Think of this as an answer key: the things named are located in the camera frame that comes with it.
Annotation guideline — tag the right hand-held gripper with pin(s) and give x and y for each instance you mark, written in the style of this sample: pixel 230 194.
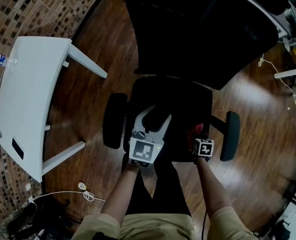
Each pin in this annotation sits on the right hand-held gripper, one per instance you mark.
pixel 204 149

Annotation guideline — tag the person's right forearm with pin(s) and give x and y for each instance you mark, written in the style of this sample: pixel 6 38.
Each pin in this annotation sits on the person's right forearm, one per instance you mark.
pixel 213 186

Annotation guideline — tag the person's beige shirt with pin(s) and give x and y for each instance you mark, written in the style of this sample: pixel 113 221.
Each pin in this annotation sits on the person's beige shirt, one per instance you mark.
pixel 157 227

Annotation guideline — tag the small white table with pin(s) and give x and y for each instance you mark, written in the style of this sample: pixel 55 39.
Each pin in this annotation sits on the small white table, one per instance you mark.
pixel 27 96

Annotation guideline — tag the black rectangular table inset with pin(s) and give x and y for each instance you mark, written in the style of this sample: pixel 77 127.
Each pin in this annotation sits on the black rectangular table inset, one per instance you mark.
pixel 18 148

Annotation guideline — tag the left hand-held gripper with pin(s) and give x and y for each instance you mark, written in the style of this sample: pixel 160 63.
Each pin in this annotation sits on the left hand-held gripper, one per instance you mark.
pixel 144 150

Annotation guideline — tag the black mesh office chair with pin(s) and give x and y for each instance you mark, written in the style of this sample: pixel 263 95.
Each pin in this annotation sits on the black mesh office chair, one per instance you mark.
pixel 200 34

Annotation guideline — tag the black bag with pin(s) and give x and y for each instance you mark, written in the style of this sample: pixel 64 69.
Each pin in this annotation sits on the black bag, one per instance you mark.
pixel 32 221

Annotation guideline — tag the plain white wall socket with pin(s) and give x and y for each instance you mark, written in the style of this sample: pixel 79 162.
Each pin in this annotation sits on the plain white wall socket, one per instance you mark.
pixel 27 187

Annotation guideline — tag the light blue office desk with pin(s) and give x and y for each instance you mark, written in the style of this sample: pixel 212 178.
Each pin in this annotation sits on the light blue office desk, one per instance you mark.
pixel 290 72

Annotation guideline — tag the grey office desk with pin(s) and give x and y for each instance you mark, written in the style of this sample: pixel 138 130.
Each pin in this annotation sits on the grey office desk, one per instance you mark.
pixel 268 9

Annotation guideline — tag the person's black trousers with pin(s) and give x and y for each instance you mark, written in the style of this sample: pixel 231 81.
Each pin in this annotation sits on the person's black trousers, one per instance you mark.
pixel 167 191

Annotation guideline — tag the person's left forearm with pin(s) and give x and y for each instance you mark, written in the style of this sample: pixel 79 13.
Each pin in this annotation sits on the person's left forearm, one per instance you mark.
pixel 120 196

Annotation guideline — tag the white wall socket with plug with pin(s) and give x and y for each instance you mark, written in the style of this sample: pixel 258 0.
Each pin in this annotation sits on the white wall socket with plug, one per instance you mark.
pixel 31 200

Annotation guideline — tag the clear water bottle blue label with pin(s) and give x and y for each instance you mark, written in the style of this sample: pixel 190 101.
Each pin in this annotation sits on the clear water bottle blue label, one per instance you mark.
pixel 0 59

